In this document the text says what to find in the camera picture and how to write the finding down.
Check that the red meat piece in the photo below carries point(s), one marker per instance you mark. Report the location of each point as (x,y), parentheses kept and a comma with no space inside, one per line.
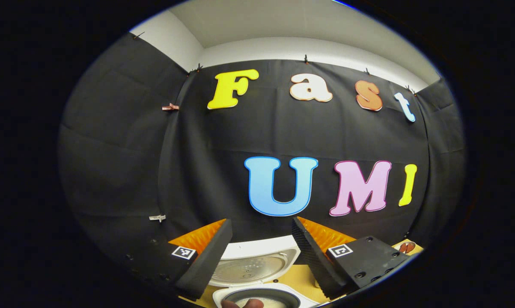
(411,246)
(403,247)

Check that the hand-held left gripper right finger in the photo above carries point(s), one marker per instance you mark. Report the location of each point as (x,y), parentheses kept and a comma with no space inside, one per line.
(315,263)

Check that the white rice cooker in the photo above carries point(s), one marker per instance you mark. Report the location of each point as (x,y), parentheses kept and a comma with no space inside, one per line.
(257,252)

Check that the white clip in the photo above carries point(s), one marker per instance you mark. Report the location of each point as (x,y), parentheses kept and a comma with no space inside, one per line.
(157,218)

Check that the round white plate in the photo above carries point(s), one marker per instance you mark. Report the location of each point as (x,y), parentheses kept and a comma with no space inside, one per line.
(416,249)

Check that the white rice heap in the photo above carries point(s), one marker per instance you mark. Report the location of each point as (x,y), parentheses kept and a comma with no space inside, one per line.
(272,303)

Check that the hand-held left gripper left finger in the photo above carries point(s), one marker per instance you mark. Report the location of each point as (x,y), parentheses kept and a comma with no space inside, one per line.
(206,265)

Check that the black backdrop cloth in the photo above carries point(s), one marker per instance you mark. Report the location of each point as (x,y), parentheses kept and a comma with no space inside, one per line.
(133,149)

